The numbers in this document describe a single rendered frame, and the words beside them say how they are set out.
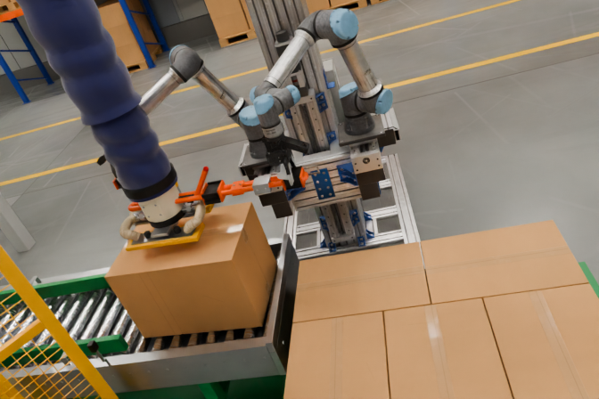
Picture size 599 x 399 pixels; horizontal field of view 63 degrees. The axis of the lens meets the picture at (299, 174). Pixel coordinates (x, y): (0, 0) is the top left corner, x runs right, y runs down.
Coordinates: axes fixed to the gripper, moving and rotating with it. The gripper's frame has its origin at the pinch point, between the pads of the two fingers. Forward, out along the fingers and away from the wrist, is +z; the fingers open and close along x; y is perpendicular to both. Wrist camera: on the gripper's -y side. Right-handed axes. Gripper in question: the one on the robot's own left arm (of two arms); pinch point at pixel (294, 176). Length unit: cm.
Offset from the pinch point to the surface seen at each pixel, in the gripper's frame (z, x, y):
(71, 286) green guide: 54, -16, 149
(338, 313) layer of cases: 61, 16, -4
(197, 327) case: 57, 20, 61
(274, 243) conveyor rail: 56, -31, 32
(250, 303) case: 46, 20, 30
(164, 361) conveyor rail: 58, 37, 71
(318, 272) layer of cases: 61, -11, 8
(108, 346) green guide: 55, 28, 103
